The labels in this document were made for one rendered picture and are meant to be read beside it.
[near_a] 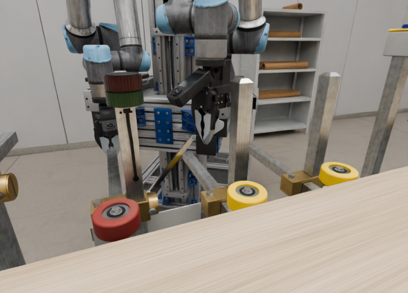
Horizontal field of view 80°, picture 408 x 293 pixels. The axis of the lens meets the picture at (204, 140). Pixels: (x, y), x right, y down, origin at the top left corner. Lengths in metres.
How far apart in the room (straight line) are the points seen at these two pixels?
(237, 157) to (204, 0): 0.34
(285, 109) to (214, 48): 3.40
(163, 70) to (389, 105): 0.93
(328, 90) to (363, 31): 4.01
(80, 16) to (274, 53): 2.88
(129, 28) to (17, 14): 2.35
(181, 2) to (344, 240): 0.64
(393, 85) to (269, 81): 2.86
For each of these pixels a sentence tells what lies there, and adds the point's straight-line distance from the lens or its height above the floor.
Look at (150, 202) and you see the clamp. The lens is 0.56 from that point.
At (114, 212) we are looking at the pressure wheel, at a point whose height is 0.91.
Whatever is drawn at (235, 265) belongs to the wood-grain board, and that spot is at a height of 0.90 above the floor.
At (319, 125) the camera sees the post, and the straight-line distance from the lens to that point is 0.71.
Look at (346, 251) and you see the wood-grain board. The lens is 0.44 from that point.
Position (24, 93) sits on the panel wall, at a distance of 3.27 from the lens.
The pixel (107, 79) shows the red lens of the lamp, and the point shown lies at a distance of 0.41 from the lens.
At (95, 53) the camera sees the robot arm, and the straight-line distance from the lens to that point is 0.80.
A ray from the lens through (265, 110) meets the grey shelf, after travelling 3.74.
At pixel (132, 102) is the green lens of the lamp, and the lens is 0.41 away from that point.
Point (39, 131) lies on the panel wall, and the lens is 3.35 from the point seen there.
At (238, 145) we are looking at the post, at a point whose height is 0.96.
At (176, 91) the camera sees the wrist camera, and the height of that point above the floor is 1.08.
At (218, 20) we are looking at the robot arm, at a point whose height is 1.23.
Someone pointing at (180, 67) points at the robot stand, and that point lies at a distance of 1.24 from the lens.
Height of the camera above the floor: 1.18
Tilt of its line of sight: 21 degrees down
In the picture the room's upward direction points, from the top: straight up
